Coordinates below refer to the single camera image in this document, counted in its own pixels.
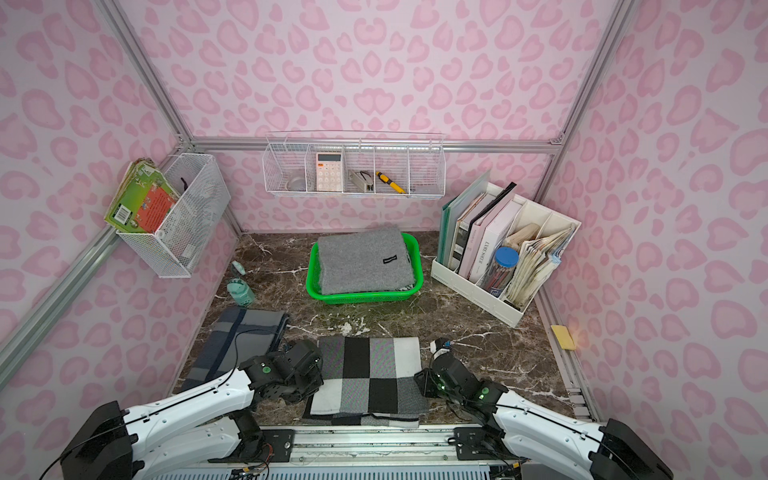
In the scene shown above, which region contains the dark grey striped scarf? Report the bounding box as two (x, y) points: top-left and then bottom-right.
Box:
(180, 306), (290, 392)

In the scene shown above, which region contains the black white checkered scarf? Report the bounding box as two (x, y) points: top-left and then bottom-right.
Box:
(302, 336), (429, 428)

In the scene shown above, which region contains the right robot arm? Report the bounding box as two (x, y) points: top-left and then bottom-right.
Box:
(414, 352), (674, 479)

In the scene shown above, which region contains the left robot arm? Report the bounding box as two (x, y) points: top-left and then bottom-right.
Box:
(54, 340), (323, 479)

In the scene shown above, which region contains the green plastic basket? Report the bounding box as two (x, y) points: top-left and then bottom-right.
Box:
(305, 233), (424, 305)

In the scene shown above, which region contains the mint green bottle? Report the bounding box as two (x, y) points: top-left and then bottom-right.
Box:
(226, 278), (255, 308)

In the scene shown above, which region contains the mint green small cap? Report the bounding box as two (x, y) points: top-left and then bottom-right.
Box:
(231, 261), (246, 277)

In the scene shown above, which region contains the yellow sticky note pad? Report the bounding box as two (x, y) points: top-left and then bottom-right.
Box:
(551, 325), (577, 351)

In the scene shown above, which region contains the pencil tube with blue lid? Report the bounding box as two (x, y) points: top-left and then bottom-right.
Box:
(479, 246), (519, 298)

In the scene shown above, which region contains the white plastic file organizer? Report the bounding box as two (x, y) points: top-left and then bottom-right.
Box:
(431, 179), (581, 326)

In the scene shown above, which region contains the stack of worn papers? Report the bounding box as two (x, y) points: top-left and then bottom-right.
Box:
(505, 225), (576, 311)

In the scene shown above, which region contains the pink book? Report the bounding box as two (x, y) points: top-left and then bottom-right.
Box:
(467, 200), (522, 282)

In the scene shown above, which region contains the teal zip folder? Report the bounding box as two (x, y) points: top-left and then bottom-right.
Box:
(436, 171), (491, 266)

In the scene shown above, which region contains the small grey stapler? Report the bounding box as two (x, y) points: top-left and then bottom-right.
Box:
(348, 170), (374, 194)

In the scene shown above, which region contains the pink white calculator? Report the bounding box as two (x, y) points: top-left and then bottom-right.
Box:
(316, 152), (344, 192)

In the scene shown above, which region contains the green red booklet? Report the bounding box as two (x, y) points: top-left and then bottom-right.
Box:
(104, 158), (180, 234)

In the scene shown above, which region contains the white mesh wall basket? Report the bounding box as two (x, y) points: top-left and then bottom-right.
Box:
(115, 153), (231, 278)

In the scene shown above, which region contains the white wire wall shelf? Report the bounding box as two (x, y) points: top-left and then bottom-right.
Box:
(262, 134), (446, 199)

